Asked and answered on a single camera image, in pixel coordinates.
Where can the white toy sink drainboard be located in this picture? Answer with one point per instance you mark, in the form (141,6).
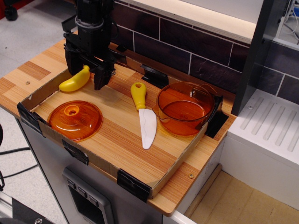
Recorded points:
(269,125)

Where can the cardboard fence with black tape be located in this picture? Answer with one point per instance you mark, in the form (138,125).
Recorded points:
(170,167)

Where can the orange transparent pot lid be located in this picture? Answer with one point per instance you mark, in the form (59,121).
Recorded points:
(76,120)

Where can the black office chair base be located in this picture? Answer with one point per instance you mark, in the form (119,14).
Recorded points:
(8,9)

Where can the black vertical post right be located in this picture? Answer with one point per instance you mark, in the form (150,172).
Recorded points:
(267,25)

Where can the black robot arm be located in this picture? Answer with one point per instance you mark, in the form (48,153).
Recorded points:
(93,13)

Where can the orange transparent pot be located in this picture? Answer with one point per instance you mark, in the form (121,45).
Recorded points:
(184,107)

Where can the grey toy oven front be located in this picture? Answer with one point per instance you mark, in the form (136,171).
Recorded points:
(94,207)

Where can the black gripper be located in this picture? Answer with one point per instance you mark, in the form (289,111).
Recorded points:
(90,46)

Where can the yellow toy banana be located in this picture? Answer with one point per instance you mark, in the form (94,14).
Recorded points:
(77,81)

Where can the yellow white toy knife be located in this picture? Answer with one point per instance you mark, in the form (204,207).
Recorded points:
(148,121)

